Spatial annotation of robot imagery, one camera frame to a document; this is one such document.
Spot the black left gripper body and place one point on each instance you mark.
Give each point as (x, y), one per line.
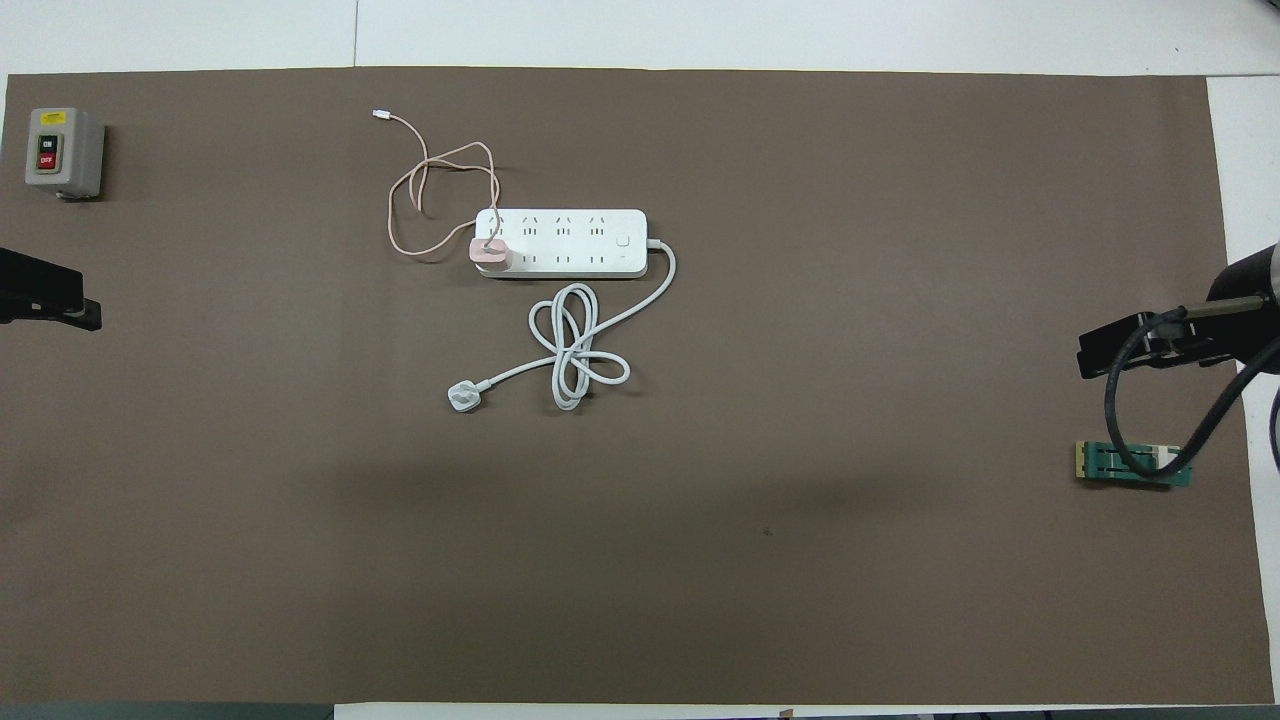
(35, 282)

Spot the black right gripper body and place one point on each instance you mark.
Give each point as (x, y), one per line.
(1200, 345)

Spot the pink charger adapter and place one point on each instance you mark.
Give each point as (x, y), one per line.
(490, 254)

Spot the white power strip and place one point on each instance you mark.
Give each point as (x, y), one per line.
(570, 243)

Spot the green circuit board fixture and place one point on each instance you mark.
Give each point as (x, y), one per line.
(1100, 462)

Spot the brown table mat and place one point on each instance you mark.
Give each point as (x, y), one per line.
(800, 560)

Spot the grey on-off switch box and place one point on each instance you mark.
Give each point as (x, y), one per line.
(78, 150)

